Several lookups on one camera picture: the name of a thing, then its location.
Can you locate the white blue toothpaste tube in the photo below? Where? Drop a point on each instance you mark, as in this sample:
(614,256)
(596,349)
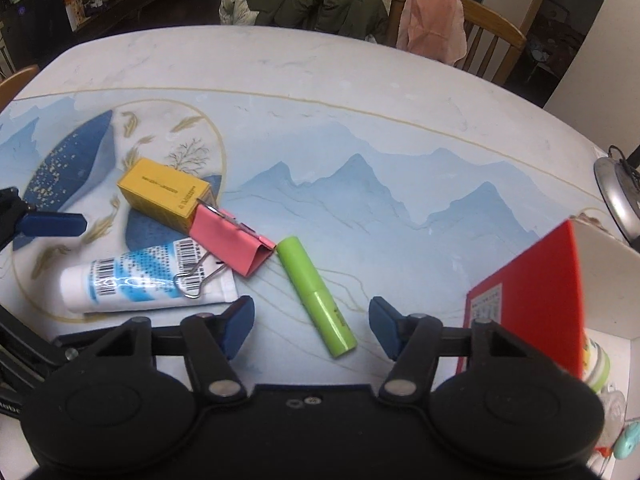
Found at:
(135,280)

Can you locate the blue landscape table mat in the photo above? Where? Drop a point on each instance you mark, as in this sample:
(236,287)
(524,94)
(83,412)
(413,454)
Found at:
(400,170)

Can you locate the pink binder clip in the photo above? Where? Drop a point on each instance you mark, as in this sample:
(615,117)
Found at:
(230,245)

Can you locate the silver desk lamp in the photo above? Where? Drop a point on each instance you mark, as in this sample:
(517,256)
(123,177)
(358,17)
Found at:
(617,195)

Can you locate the small yellow box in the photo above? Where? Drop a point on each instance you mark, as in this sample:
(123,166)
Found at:
(160,190)

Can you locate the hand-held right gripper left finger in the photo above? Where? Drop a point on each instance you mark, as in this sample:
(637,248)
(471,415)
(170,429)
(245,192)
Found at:
(237,327)

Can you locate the black cabinet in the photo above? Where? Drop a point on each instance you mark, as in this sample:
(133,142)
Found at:
(40,15)

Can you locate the green-lidded clear jar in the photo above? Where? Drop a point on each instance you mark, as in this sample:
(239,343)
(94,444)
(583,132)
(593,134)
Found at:
(597,365)

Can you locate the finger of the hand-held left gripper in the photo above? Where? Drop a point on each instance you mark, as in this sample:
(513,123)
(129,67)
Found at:
(52,225)

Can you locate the wooden slat-back chair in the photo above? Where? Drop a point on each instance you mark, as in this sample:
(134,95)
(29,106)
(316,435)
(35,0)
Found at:
(495,25)

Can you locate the red cardboard box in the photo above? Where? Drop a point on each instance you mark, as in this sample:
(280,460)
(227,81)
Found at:
(530,280)

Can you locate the pink cloth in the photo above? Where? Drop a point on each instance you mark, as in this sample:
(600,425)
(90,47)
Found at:
(430,20)

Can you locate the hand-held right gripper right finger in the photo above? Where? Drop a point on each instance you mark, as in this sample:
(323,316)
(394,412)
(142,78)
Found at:
(386,327)

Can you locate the white quilted cloth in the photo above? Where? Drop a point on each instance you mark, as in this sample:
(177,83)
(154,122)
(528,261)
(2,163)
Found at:
(237,7)

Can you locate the green lip balm tube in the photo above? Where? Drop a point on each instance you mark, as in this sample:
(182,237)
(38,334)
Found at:
(315,300)

